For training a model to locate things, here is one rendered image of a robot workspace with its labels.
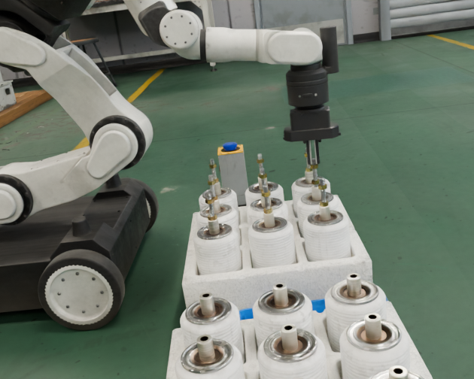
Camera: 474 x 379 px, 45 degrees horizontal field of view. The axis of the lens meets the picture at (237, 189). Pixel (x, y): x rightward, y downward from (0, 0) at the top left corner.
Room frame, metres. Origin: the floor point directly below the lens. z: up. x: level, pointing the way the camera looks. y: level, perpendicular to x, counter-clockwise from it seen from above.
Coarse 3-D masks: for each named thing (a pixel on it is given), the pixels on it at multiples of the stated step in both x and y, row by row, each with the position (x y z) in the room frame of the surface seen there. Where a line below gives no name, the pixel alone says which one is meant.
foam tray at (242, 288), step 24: (240, 216) 1.35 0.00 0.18; (288, 216) 1.30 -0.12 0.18; (192, 240) 1.24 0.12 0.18; (360, 240) 1.12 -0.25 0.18; (192, 264) 1.11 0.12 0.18; (312, 264) 1.04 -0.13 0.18; (336, 264) 1.02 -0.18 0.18; (360, 264) 1.02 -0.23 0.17; (192, 288) 1.03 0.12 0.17; (216, 288) 1.03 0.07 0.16; (240, 288) 1.03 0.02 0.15; (264, 288) 1.03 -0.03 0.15; (312, 288) 1.02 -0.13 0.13
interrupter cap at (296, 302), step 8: (288, 288) 0.83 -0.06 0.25; (264, 296) 0.81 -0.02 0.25; (272, 296) 0.81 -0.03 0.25; (288, 296) 0.80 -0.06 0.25; (296, 296) 0.80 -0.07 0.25; (304, 296) 0.79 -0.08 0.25; (264, 304) 0.79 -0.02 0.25; (272, 304) 0.79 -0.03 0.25; (288, 304) 0.78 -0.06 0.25; (296, 304) 0.78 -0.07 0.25; (304, 304) 0.78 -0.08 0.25; (264, 312) 0.77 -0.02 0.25; (272, 312) 0.76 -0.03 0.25; (280, 312) 0.76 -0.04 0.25; (288, 312) 0.76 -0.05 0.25
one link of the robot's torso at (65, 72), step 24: (0, 48) 1.40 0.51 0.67; (24, 48) 1.40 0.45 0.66; (48, 48) 1.41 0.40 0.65; (72, 48) 1.52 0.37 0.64; (48, 72) 1.41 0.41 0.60; (72, 72) 1.41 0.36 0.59; (96, 72) 1.52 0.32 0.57; (72, 96) 1.43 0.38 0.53; (96, 96) 1.43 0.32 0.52; (120, 96) 1.51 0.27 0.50; (96, 120) 1.43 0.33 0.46; (120, 120) 1.41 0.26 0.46; (144, 120) 1.48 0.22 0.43; (144, 144) 1.40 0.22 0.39
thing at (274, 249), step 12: (288, 228) 1.08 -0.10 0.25; (252, 240) 1.08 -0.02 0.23; (264, 240) 1.06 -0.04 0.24; (276, 240) 1.05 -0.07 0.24; (288, 240) 1.07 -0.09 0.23; (252, 252) 1.09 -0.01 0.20; (264, 252) 1.06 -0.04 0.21; (276, 252) 1.06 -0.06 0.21; (288, 252) 1.06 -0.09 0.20; (252, 264) 1.10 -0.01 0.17; (264, 264) 1.06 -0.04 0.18; (276, 264) 1.06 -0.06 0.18; (288, 264) 1.06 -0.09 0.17
